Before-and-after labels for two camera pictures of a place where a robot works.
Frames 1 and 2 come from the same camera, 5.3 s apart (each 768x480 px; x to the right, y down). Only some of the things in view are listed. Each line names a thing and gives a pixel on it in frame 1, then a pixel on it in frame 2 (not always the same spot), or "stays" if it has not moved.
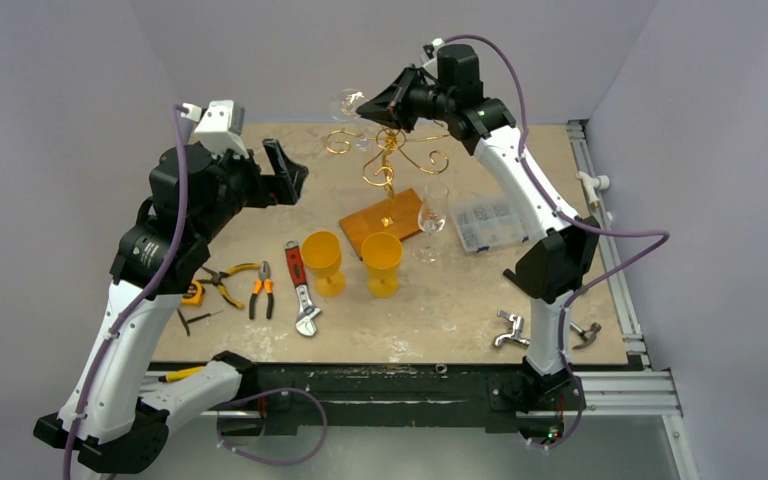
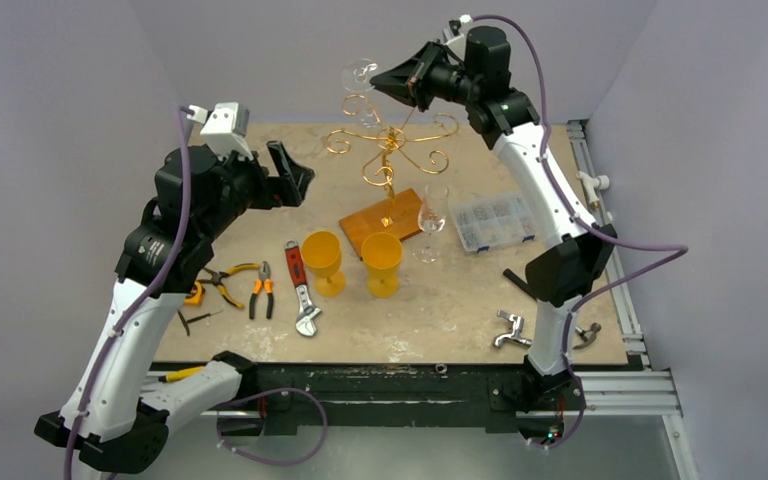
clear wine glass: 343,108 to 356,76
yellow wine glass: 321,254 stays
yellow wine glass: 381,254 stays
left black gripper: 266,187 stays
